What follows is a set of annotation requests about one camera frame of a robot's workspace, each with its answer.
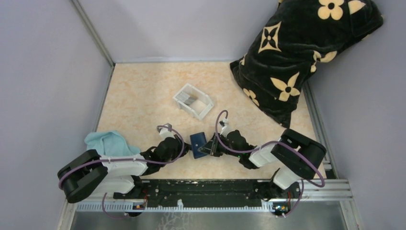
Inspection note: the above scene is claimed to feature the aluminium side rail right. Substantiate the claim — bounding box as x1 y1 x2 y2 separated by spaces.
303 82 338 179

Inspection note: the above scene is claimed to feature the navy blue card holder wallet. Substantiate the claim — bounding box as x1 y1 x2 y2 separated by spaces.
190 132 207 159

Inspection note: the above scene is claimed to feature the grey card stack in box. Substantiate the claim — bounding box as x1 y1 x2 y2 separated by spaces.
175 91 197 105

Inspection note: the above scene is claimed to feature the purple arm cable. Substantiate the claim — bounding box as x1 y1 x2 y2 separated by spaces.
58 124 186 219
215 110 326 218

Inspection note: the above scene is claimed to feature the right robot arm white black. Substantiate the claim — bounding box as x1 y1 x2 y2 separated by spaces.
198 118 327 197

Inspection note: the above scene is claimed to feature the aluminium corner post left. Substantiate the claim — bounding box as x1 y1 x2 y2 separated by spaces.
69 0 115 68

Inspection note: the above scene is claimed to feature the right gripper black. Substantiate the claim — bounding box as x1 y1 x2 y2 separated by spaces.
199 131 241 157

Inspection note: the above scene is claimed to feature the white plastic card box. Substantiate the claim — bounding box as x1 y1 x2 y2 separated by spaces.
172 83 214 120

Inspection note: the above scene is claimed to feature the black floral patterned pillow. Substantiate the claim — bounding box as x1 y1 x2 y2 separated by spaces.
230 0 383 128

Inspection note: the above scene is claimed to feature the aluminium front rail frame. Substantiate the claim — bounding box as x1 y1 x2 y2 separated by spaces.
74 179 353 213

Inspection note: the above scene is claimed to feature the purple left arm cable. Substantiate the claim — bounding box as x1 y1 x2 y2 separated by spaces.
58 124 186 219

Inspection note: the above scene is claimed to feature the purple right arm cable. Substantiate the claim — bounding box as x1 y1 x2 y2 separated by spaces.
215 110 326 218

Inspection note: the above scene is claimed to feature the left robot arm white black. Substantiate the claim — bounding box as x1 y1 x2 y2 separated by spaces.
57 124 192 204

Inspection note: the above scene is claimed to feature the light blue cloth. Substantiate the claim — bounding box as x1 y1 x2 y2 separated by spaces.
84 130 141 157

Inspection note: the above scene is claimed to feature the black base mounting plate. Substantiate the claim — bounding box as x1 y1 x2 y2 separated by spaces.
113 179 300 208

